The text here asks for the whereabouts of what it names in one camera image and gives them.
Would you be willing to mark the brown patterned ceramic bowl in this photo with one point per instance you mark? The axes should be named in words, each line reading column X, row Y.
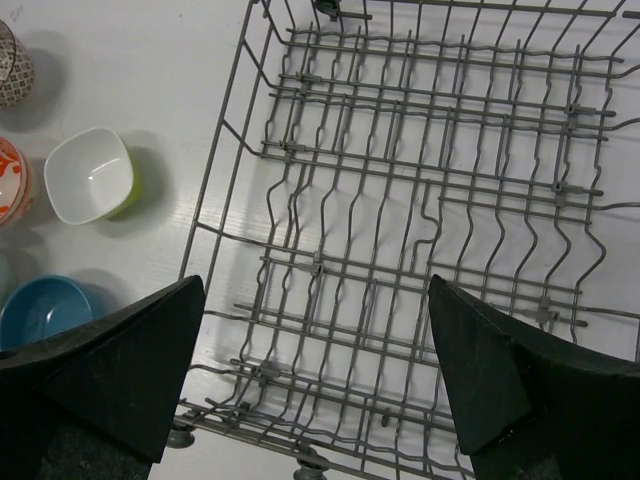
column 17, row 69

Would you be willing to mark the orange floral patterned bowl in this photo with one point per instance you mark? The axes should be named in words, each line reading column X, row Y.
column 18, row 184

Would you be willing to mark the white square bowl green outside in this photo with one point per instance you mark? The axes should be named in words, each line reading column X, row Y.
column 91, row 176

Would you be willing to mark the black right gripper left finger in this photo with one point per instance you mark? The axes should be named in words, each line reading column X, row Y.
column 98, row 401

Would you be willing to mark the blue ceramic bowl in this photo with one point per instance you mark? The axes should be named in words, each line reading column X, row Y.
column 46, row 306

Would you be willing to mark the grey wire dish rack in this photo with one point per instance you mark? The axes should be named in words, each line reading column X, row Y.
column 364, row 147

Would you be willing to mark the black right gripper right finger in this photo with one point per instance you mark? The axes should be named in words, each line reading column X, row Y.
column 527, row 404

